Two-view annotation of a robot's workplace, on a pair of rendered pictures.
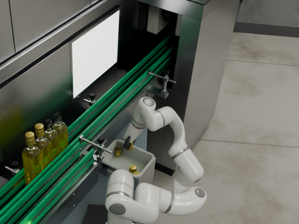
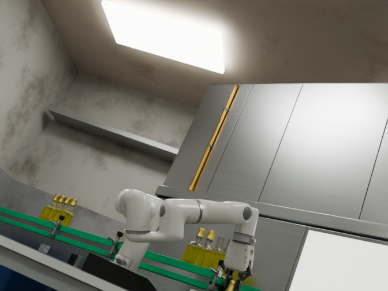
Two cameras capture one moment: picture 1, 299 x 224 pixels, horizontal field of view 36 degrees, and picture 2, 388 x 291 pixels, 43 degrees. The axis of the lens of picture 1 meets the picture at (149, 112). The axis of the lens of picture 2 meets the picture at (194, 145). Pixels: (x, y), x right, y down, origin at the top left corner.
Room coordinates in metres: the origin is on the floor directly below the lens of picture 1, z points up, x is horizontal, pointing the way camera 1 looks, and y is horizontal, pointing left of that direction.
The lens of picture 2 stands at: (1.77, -1.73, 0.63)
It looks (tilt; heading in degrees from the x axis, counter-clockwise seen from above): 22 degrees up; 108
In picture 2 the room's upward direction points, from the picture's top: 25 degrees clockwise
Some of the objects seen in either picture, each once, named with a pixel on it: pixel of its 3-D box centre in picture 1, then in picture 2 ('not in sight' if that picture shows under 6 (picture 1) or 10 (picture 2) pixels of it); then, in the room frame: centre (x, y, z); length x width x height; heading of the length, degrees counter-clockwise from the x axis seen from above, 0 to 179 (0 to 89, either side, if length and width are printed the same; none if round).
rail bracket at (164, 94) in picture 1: (160, 86); not in sight; (2.03, -0.05, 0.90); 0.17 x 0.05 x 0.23; 66
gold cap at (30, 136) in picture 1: (30, 138); (201, 233); (1.26, 0.44, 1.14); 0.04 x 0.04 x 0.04
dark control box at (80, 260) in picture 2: not in sight; (78, 265); (0.77, 0.45, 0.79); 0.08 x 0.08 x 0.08; 66
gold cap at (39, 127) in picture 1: (39, 130); (211, 235); (1.31, 0.42, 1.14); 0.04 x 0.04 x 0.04
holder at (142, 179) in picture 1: (121, 162); not in sight; (1.52, 0.11, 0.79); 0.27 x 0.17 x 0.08; 66
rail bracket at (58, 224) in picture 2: not in sight; (53, 225); (0.47, 0.61, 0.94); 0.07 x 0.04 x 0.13; 66
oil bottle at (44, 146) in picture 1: (42, 157); (198, 267); (1.31, 0.42, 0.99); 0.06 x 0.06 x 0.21; 67
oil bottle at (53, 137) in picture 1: (50, 149); (208, 270); (1.36, 0.40, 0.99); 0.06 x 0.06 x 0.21; 65
